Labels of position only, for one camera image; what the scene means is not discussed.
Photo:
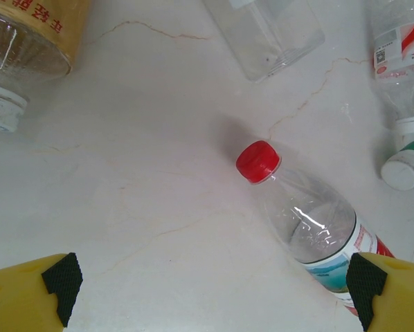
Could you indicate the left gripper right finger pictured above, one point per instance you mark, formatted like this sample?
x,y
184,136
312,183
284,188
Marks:
x,y
397,301

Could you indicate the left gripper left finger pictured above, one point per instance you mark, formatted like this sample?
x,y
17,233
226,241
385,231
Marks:
x,y
16,301

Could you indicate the red cap bottle teal label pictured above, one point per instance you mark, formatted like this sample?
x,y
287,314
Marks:
x,y
311,214

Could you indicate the small bottle green white label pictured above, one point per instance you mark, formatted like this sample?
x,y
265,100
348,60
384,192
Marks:
x,y
401,173

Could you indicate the orange juice bottle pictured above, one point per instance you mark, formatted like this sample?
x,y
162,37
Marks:
x,y
27,41

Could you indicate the square clear bottle white label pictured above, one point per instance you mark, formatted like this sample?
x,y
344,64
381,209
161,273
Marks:
x,y
269,38

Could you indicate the clear bottle red white label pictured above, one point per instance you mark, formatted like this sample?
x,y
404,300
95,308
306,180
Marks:
x,y
401,52

